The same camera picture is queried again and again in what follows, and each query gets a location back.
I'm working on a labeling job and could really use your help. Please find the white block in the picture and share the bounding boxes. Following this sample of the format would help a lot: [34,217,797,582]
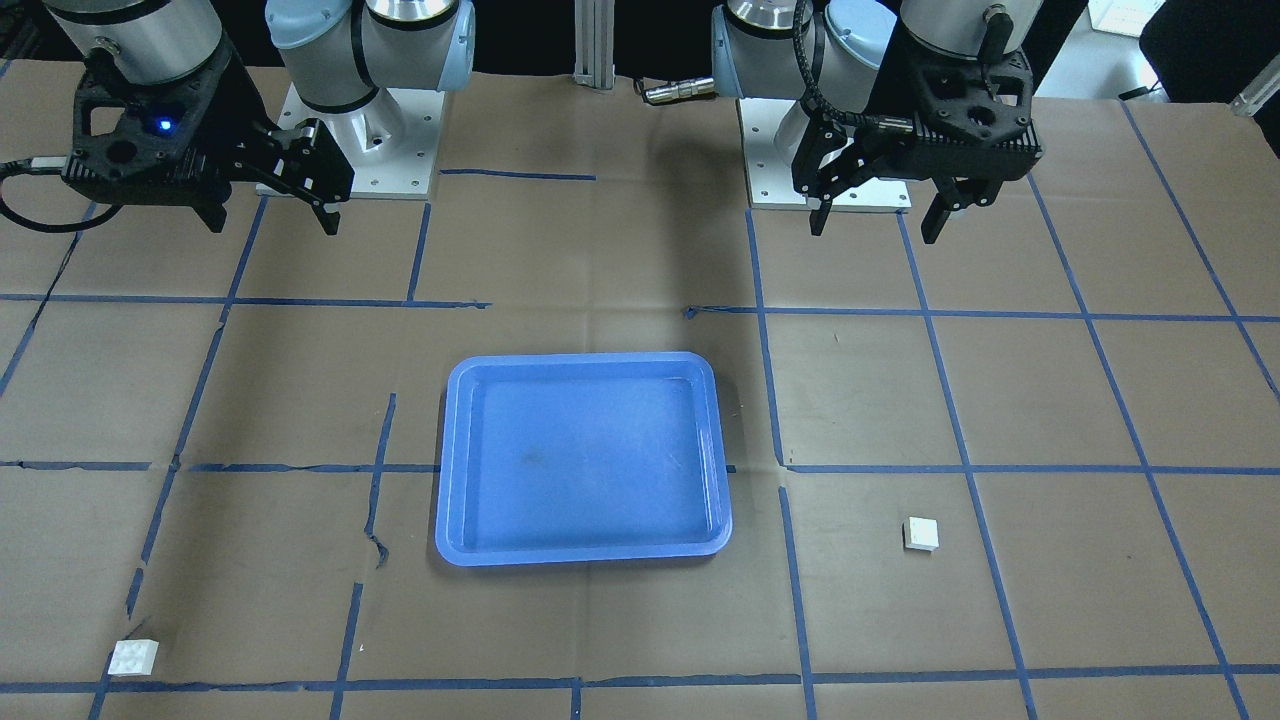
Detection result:
[108,639,160,678]
[902,516,941,553]

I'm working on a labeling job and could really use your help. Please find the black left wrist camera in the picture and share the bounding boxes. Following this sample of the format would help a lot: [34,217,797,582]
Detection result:
[865,38,1044,182]

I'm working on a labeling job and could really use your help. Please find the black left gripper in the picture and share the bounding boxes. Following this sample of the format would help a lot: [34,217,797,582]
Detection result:
[792,108,1001,245]

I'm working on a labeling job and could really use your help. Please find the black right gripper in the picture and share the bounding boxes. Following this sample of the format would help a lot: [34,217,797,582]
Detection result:
[192,120,355,236]

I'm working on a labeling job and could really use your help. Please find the aluminium frame post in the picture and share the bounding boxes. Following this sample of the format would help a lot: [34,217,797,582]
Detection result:
[572,0,616,92]

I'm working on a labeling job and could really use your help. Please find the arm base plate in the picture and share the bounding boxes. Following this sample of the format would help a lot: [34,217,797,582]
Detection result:
[279,85,451,201]
[737,97,913,213]

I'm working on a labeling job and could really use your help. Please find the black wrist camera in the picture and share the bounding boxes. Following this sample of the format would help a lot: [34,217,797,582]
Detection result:
[865,38,1044,182]
[61,37,276,209]

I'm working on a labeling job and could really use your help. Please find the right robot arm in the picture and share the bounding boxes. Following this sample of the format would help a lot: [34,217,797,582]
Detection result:
[3,1,476,234]

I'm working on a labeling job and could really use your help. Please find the metal cable connector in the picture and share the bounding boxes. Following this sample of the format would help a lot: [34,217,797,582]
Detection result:
[634,77,718,108]

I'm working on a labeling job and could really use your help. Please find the blue plastic tray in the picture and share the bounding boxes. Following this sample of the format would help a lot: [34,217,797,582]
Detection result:
[435,351,733,568]

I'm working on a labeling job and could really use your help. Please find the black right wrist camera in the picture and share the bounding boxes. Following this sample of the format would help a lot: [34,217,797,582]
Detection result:
[61,37,276,209]

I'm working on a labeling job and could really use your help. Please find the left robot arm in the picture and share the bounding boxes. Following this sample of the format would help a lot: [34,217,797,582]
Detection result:
[712,1,1043,243]

